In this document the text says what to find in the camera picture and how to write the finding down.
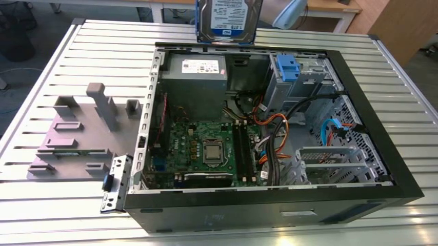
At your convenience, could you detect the orange black power wire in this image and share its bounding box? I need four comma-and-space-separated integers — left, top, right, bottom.
326, 122, 366, 147

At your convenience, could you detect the hard disk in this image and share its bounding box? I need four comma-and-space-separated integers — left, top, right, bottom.
194, 0, 263, 47

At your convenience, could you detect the wooden cabinet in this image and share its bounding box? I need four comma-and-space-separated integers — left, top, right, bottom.
347, 0, 438, 66

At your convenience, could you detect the thin red wire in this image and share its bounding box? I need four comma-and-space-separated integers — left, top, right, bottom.
155, 92, 169, 147

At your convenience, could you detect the metal expansion slot bracket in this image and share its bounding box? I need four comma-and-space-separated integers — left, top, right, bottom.
99, 154, 132, 214

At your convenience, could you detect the blue plastic drive latch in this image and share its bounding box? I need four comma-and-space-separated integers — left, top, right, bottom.
277, 54, 302, 83

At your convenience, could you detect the black PC case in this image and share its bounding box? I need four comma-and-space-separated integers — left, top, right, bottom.
123, 42, 425, 234

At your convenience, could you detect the orange wire bundle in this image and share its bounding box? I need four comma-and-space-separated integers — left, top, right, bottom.
253, 95, 291, 149
259, 152, 293, 165

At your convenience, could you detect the green RAM stick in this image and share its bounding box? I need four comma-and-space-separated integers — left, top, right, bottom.
38, 149, 106, 157

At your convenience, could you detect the grey power supply unit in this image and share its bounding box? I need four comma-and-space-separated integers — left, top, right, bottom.
160, 54, 229, 121

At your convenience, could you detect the grey metal drive cage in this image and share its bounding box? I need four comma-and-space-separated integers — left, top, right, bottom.
263, 53, 339, 113

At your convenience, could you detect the black RAM slot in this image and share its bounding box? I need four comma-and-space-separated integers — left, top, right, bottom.
234, 119, 250, 183
241, 119, 258, 182

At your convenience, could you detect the grey parts rack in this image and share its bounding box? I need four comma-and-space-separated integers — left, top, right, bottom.
26, 82, 144, 181

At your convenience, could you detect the thin coloured fan wire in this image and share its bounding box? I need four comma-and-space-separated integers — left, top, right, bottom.
173, 104, 190, 121

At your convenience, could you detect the blue data wire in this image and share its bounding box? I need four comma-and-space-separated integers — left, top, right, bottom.
321, 118, 350, 147

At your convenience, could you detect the silver CPU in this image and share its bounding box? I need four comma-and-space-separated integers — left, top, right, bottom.
205, 146, 223, 161

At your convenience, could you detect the yellow black wire bundle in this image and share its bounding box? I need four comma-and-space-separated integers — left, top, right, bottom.
222, 107, 249, 121

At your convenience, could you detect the CPU socket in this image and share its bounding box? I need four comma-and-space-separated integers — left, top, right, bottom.
201, 137, 229, 167

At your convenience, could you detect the wooden desk white frame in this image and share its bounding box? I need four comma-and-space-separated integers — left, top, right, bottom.
136, 0, 363, 34

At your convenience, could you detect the black graphics card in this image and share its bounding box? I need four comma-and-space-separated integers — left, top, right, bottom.
174, 172, 234, 189

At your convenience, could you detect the green motherboard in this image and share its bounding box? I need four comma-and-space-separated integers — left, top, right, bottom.
147, 120, 271, 185

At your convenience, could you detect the thick black cable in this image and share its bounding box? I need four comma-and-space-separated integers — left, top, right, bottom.
265, 93, 343, 186

